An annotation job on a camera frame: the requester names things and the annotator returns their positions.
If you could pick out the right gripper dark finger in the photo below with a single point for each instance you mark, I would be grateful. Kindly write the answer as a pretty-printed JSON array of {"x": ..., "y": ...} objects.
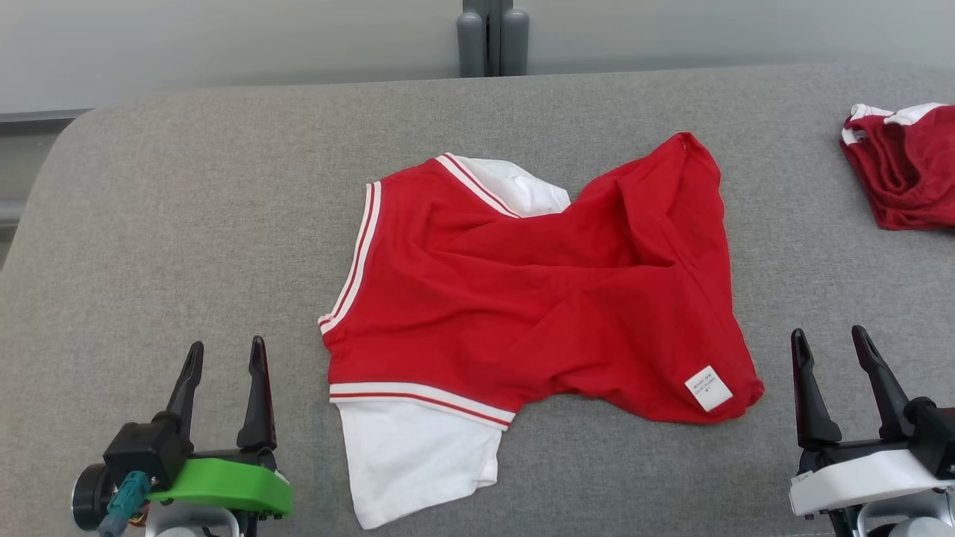
[
  {"x": 812, "y": 410},
  {"x": 884, "y": 395}
]

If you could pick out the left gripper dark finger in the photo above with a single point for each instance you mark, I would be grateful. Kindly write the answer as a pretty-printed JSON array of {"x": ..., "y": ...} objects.
[
  {"x": 259, "y": 410},
  {"x": 188, "y": 391}
]

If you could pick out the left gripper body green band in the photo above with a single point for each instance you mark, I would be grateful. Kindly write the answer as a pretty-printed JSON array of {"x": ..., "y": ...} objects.
[{"x": 224, "y": 485}]

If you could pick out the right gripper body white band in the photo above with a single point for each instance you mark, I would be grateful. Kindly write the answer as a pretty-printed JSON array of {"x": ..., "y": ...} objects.
[{"x": 858, "y": 481}]

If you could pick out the red shorts white side stripe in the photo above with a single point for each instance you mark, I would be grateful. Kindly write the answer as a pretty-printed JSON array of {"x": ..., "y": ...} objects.
[{"x": 910, "y": 171}]

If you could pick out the red jersey number 23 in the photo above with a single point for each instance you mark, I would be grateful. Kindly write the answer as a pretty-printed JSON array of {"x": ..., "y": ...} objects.
[{"x": 522, "y": 313}]

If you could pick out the grey curved metal tube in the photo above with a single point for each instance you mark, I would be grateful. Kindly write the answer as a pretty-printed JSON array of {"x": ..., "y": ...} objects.
[{"x": 9, "y": 212}]

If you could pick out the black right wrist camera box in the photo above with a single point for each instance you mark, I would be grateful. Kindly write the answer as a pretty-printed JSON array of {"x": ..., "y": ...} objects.
[{"x": 932, "y": 440}]

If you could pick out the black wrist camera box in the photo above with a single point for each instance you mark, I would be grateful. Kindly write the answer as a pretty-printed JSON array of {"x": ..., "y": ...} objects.
[
  {"x": 145, "y": 447},
  {"x": 932, "y": 440}
]

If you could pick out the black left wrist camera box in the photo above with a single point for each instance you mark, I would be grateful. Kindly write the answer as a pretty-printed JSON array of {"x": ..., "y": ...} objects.
[{"x": 145, "y": 447}]

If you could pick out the teal left camera connector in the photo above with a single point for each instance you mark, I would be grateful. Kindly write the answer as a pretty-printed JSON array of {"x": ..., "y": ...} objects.
[{"x": 127, "y": 496}]

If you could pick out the grey double post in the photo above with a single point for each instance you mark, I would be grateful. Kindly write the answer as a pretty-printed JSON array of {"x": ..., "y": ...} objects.
[{"x": 492, "y": 37}]

